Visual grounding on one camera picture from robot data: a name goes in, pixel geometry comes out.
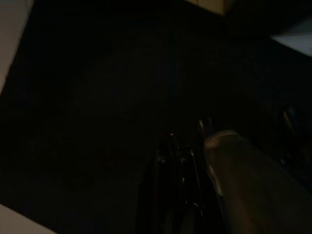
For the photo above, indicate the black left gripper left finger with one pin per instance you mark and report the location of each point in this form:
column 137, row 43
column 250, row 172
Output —
column 156, row 195

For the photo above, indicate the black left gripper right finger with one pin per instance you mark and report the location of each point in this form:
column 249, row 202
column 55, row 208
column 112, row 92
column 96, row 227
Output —
column 195, row 185

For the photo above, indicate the dark grey felt floor mat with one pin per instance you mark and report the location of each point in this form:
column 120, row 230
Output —
column 97, row 97

